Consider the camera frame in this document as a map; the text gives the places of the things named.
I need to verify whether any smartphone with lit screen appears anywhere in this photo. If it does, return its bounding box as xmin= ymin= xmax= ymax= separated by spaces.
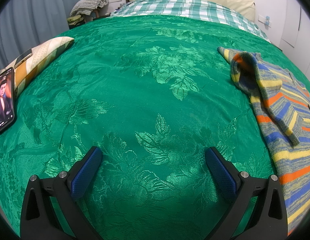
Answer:
xmin=0 ymin=67 xmax=15 ymax=133

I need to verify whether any wall socket with blue plug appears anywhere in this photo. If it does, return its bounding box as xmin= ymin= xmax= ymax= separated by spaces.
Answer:
xmin=258 ymin=15 xmax=272 ymax=28

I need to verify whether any olive green cloth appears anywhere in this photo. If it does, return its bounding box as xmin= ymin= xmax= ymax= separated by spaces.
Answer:
xmin=66 ymin=15 xmax=85 ymax=28

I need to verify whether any green white plaid sheet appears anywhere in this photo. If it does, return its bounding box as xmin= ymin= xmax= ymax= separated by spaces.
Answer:
xmin=111 ymin=0 xmax=270 ymax=42

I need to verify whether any blue grey curtain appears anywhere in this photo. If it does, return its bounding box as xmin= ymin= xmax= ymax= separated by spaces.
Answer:
xmin=0 ymin=0 xmax=79 ymax=69

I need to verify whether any white wardrobe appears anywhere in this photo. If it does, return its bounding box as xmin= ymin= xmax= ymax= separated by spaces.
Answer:
xmin=279 ymin=0 xmax=310 ymax=74

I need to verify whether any green floral bedspread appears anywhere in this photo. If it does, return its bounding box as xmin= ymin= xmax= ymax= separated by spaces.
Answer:
xmin=0 ymin=15 xmax=310 ymax=239

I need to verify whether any striped knit sweater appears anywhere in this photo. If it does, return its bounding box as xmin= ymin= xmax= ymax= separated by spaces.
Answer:
xmin=217 ymin=47 xmax=310 ymax=233

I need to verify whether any dark smartphone on pillow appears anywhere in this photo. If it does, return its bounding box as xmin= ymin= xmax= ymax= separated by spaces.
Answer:
xmin=14 ymin=48 xmax=32 ymax=69

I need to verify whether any grey checked cloth pile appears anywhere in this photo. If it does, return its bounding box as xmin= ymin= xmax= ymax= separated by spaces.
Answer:
xmin=69 ymin=0 xmax=109 ymax=17

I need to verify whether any striped small pillow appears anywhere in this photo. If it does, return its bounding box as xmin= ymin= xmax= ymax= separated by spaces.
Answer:
xmin=0 ymin=36 xmax=75 ymax=96

